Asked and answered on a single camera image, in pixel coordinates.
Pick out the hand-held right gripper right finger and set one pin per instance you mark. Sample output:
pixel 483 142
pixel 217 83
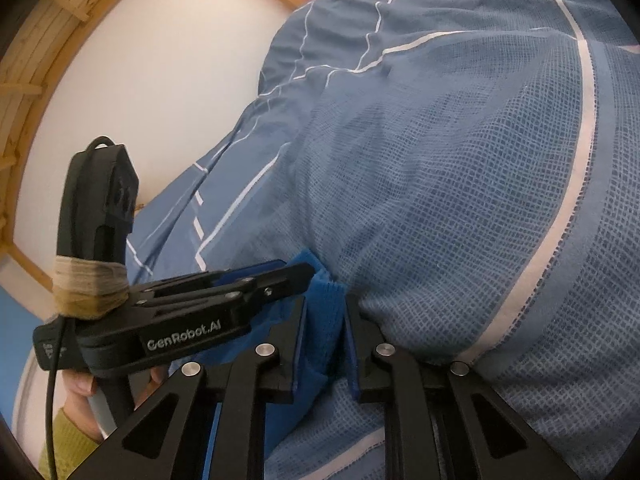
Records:
pixel 365 370

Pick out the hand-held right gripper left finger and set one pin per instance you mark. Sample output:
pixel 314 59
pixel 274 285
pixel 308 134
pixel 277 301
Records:
pixel 287 365

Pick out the person's left hand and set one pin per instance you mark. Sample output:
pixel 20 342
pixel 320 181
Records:
pixel 77 390

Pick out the blue checked duvet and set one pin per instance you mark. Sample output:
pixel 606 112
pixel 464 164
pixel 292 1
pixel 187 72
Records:
pixel 450 185

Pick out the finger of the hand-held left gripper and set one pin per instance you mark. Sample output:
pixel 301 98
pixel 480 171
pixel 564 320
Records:
pixel 290 280
pixel 250 269

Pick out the wooden bunk bed frame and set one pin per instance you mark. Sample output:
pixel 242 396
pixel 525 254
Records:
pixel 30 125

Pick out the blue pants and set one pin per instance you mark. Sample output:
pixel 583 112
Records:
pixel 322 340

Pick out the person's left forearm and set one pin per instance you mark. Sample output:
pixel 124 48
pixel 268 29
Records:
pixel 70 442

